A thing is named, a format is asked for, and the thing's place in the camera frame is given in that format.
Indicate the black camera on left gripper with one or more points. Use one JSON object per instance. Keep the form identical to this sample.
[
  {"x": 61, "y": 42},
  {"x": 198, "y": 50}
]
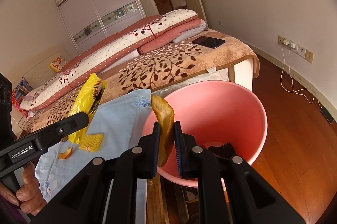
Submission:
[{"x": 6, "y": 133}]

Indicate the light blue floral cloth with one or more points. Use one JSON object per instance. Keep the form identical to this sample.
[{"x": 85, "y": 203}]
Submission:
[{"x": 120, "y": 120}]

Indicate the brown leaf pattern blanket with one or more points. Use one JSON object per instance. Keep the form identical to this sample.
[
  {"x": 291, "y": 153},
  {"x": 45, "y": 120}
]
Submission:
[{"x": 168, "y": 65}]

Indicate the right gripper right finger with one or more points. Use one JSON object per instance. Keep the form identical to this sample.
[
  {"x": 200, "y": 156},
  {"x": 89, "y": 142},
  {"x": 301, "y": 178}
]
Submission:
[{"x": 184, "y": 144}]

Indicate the left hand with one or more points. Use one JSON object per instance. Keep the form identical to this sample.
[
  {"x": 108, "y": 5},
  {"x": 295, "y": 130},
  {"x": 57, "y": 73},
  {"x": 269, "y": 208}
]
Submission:
[{"x": 29, "y": 196}]

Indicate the folded polka dot quilt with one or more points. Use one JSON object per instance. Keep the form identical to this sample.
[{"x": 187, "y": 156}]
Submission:
[{"x": 144, "y": 36}]

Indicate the large orange peel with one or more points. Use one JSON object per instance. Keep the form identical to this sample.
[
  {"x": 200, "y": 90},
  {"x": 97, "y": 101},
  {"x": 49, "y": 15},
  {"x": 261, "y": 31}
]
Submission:
[{"x": 165, "y": 117}]

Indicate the yellow foam fruit net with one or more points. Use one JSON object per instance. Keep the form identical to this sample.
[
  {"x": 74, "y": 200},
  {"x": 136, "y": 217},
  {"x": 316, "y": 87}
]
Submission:
[{"x": 91, "y": 142}]

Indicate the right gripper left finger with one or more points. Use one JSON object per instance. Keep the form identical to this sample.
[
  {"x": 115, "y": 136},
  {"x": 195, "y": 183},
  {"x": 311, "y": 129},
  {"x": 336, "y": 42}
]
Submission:
[{"x": 148, "y": 162}]

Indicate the black smartphone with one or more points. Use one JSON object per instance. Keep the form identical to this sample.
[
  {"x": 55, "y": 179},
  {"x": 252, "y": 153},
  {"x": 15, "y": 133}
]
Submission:
[{"x": 209, "y": 42}]

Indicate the yellow plastic wrapper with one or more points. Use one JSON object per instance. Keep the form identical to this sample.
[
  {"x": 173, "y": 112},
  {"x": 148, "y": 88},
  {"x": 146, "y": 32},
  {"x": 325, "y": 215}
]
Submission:
[{"x": 86, "y": 96}]

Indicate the small orange peel piece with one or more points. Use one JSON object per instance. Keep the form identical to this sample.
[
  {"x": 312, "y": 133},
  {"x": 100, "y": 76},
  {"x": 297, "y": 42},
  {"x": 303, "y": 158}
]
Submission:
[{"x": 66, "y": 154}]

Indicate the pink plastic trash bin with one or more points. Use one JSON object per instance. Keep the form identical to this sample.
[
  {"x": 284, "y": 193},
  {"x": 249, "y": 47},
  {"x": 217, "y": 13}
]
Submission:
[{"x": 217, "y": 112}]

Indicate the colourful red blue pillow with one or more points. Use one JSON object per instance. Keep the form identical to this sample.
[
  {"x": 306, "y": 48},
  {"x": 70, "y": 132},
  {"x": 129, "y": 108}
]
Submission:
[{"x": 19, "y": 92}]

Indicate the wall socket strip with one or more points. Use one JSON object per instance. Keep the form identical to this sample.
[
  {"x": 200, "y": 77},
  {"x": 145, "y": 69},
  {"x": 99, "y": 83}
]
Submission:
[{"x": 296, "y": 48}]

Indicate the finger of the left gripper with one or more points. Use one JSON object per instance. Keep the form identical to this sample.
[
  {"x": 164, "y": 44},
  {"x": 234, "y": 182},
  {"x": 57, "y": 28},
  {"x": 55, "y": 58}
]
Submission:
[
  {"x": 52, "y": 134},
  {"x": 97, "y": 100}
]

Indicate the yellow red small pillow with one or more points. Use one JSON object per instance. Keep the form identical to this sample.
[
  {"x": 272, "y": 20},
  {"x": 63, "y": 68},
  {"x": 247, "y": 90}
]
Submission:
[{"x": 58, "y": 64}]

